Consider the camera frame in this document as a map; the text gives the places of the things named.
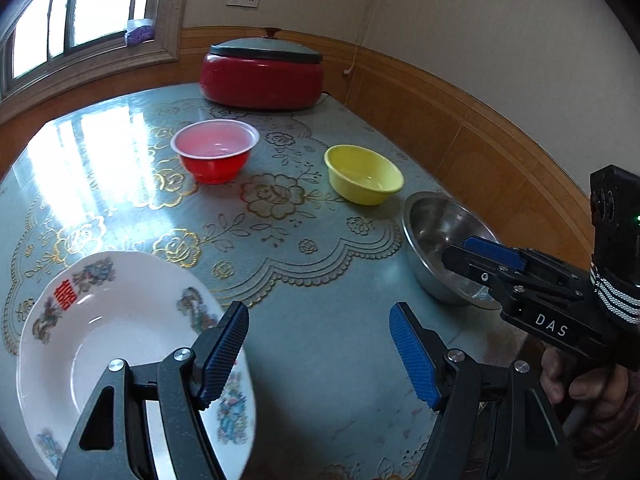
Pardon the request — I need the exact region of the yellow plastic bowl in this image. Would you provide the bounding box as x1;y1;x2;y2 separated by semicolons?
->
323;144;405;206

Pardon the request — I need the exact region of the purple white bag on sill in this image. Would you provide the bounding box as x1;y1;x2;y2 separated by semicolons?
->
125;18;155;47

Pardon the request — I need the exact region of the red electric pot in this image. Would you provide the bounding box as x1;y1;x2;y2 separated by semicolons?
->
200;27;324;110

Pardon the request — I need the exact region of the white power cord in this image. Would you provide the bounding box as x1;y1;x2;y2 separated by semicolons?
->
342;41;362;79

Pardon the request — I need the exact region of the red plastic bowl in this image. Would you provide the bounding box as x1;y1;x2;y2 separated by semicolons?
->
170;119;260;184

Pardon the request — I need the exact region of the blue floral tablecloth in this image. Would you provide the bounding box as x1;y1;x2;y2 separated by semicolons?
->
0;81;526;480

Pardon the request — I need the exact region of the right hand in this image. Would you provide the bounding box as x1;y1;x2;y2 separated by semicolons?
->
540;347;639;439

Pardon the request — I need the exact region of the smaller white decorated plate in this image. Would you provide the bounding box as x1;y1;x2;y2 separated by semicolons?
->
16;252;256;479

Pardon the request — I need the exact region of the stainless steel bowl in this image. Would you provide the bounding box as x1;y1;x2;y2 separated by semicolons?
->
402;192;500;311

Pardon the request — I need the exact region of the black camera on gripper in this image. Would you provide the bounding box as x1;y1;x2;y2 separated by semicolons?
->
590;165;639;325

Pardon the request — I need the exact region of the window with grey frame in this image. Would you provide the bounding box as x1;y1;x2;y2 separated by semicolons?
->
1;0;186;122

